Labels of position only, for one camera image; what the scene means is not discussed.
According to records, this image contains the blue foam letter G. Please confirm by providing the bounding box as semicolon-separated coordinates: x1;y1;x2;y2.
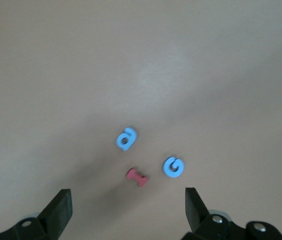
162;156;185;179

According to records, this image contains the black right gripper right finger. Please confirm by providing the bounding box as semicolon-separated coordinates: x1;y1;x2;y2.
182;187;282;240

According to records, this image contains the red foam letter I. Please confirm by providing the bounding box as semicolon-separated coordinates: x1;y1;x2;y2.
125;167;149;188

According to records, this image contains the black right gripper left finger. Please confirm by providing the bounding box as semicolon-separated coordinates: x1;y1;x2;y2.
0;188;72;240

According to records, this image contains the blue foam letter a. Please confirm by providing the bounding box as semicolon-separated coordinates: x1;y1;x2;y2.
115;127;138;152

